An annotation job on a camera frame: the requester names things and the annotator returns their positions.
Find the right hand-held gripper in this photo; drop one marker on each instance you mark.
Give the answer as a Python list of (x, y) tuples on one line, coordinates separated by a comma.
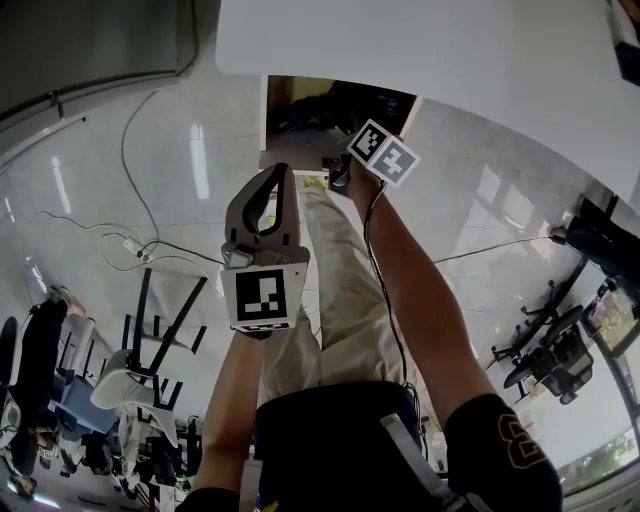
[(384, 152)]

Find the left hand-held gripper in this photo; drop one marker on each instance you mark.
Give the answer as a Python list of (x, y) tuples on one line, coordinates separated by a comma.
[(260, 297)]

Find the white desk drawer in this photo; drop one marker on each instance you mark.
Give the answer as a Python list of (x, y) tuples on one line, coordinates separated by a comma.
[(300, 145)]

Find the person's right forearm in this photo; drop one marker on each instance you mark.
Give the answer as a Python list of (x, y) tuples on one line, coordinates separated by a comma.
[(425, 300)]

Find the person's left forearm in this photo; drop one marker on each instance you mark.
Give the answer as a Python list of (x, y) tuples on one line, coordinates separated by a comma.
[(230, 400)]

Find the person's yellow-green shoe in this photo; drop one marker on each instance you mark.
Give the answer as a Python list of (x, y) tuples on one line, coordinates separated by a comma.
[(315, 182)]

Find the person's beige trousers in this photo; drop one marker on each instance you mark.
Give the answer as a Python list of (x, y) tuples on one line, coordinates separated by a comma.
[(345, 280)]

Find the white power strip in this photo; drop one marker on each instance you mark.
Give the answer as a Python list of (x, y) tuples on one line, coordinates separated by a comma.
[(136, 249)]

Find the white plastic chair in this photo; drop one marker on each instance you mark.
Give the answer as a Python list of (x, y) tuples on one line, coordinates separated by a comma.
[(127, 387)]

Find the person's black shirt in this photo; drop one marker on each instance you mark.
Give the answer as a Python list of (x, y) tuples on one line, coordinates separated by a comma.
[(345, 450)]

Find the dark box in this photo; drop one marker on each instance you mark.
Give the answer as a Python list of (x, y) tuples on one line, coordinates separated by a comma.
[(625, 45)]

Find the black office chair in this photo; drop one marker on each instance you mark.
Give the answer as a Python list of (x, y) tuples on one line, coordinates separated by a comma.
[(555, 355)]

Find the computer monitor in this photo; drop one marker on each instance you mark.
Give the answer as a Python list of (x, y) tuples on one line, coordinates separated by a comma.
[(614, 320)]

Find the black metal table frame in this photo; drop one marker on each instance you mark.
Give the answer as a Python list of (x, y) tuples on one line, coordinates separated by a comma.
[(165, 320)]

